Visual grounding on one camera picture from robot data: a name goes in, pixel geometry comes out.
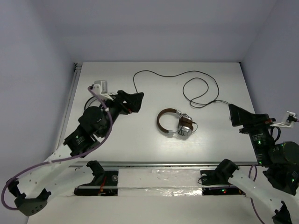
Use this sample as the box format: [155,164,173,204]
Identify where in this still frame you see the aluminium front rail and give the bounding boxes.
[67,160,260,168]

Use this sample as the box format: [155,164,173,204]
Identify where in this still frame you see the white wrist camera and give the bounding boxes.
[271,111,299,128]
[91,80,113,100]

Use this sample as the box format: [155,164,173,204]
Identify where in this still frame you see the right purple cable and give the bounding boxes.
[247,119,299,224]

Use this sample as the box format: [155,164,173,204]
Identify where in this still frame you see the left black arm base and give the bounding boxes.
[74,161,119,196]

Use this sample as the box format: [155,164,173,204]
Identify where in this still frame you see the white black headphones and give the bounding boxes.
[84,95,113,111]

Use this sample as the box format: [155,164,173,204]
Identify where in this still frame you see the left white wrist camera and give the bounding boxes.
[91,80,113,100]

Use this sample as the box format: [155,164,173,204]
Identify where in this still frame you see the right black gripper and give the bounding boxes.
[228,102,275,164]

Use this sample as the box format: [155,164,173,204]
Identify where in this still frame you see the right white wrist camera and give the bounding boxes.
[271,111,299,128]

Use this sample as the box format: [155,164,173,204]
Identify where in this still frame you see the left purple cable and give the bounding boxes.
[1,86,114,210]

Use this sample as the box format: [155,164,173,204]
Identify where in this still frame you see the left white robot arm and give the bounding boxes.
[1,87,144,217]

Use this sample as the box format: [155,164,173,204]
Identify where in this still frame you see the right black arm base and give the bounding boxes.
[198,170,245,196]

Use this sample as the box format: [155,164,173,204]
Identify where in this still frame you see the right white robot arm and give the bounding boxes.
[215,104,299,224]

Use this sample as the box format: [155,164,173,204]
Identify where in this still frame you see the aluminium left rail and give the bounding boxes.
[51,63,83,153]

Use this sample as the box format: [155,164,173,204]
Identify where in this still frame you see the brown silver headphones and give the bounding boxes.
[156,108,198,138]

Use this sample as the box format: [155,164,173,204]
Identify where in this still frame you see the purple cable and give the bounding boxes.
[1,86,114,210]
[247,119,299,224]

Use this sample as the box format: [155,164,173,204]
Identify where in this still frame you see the aluminium rail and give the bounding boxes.
[51,63,83,153]
[67,160,260,168]

